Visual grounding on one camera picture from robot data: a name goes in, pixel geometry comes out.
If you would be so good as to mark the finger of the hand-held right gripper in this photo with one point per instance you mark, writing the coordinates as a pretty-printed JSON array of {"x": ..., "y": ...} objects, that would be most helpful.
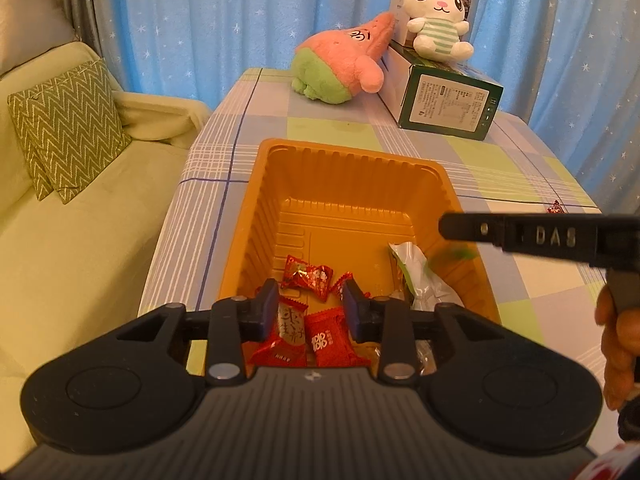
[{"x": 540, "y": 236}]

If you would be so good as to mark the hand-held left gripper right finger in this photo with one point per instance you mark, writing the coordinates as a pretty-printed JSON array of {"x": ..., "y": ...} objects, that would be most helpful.
[{"x": 352, "y": 310}]

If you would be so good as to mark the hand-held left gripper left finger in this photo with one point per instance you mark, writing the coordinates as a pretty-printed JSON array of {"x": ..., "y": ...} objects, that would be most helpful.
[{"x": 267, "y": 310}]

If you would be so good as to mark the red candy large character print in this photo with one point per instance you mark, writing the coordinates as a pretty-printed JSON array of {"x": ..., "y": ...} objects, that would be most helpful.
[{"x": 287, "y": 332}]

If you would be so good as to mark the red and gold candy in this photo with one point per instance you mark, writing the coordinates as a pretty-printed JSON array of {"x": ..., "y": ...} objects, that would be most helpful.
[{"x": 555, "y": 208}]

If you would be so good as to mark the red candy round print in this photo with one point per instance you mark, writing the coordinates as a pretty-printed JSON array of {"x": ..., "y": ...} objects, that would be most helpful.
[{"x": 340, "y": 280}]

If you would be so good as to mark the large red snack packet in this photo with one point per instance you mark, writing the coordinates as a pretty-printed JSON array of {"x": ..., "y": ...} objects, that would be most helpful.
[{"x": 325, "y": 342}]

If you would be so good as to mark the dark red foil candy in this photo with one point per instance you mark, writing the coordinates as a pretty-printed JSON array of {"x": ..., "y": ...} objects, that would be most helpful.
[{"x": 305, "y": 275}]

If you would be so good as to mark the long green snack packet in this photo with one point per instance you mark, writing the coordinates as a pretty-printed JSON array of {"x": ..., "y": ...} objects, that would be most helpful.
[{"x": 415, "y": 272}]

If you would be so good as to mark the brown candy clear wrapper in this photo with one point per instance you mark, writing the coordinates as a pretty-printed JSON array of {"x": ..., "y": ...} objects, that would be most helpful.
[{"x": 425, "y": 355}]

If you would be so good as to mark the orange plastic tray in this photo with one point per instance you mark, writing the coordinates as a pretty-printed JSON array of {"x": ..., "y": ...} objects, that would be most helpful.
[{"x": 345, "y": 185}]

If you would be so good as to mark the person's right hand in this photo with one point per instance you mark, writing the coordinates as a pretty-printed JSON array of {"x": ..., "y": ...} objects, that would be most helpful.
[{"x": 622, "y": 350}]

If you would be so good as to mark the checked tablecloth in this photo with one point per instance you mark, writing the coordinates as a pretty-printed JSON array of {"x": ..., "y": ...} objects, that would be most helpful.
[{"x": 500, "y": 170}]

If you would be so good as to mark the green carton box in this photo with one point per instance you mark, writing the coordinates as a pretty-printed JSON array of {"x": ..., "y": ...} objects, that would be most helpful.
[{"x": 450, "y": 100}]

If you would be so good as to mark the pale green sofa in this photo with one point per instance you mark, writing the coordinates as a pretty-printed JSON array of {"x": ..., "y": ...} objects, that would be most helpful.
[{"x": 75, "y": 260}]

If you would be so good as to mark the white rabbit plush toy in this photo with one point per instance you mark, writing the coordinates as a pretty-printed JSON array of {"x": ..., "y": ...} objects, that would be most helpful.
[{"x": 435, "y": 20}]

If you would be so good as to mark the pink and green plush toy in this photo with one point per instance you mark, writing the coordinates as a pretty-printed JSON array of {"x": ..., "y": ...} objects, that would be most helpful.
[{"x": 335, "y": 60}]

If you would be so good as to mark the green chevron cushion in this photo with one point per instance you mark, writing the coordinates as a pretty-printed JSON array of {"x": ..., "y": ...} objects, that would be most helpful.
[{"x": 70, "y": 125}]

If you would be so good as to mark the blue star curtain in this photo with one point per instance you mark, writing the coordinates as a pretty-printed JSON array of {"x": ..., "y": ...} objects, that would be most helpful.
[{"x": 225, "y": 10}]

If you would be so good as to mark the grey curtain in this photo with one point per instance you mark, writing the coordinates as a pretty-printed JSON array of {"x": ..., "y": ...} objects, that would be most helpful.
[{"x": 90, "y": 10}]

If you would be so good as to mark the grey cushion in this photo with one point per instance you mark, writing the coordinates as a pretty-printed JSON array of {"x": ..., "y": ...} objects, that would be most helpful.
[{"x": 30, "y": 20}]

